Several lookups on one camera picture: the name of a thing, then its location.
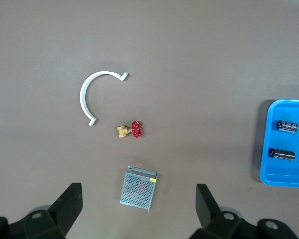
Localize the dark brown electrolytic capacitor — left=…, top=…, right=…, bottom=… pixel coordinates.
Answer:
left=268, top=147, right=296, bottom=162
left=275, top=119, right=299, bottom=134

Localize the white curved plastic bracket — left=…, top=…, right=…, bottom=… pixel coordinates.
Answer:
left=79, top=71, right=129, bottom=127

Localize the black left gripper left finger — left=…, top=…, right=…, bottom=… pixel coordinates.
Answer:
left=0, top=183, right=83, bottom=239

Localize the metal mesh power supply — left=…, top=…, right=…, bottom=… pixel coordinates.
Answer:
left=119, top=165, right=158, bottom=214

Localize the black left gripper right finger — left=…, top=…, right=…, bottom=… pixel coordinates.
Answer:
left=189, top=183, right=299, bottom=239

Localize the brass valve red handwheel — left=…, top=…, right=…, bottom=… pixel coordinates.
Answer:
left=116, top=120, right=144, bottom=139

